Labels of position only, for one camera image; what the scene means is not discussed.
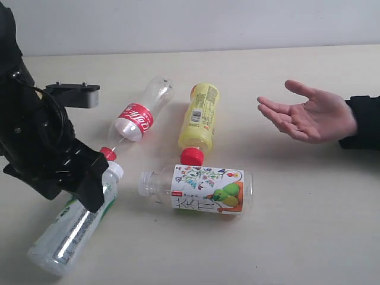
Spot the clear floral-label tea bottle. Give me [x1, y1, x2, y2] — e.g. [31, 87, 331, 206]
[138, 164, 254, 216]

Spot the clear red-label cola bottle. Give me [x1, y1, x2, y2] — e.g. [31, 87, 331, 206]
[100, 76, 174, 161]

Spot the white green-label bottle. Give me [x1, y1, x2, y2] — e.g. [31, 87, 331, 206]
[27, 161, 124, 277]

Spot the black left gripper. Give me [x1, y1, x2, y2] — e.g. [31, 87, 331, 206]
[1, 66, 109, 213]

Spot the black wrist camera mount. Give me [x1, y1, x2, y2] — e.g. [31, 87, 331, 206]
[44, 81, 100, 109]

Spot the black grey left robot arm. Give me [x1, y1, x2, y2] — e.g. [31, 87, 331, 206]
[1, 6, 108, 213]

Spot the black-sleeved forearm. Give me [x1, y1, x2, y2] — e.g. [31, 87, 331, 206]
[338, 96, 379, 151]

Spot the black cable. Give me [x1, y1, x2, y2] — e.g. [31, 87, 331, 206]
[22, 84, 71, 155]

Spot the open bare hand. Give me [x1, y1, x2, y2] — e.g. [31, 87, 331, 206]
[257, 80, 358, 144]

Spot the yellow bottle red cap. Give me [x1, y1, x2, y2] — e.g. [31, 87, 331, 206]
[178, 83, 220, 166]

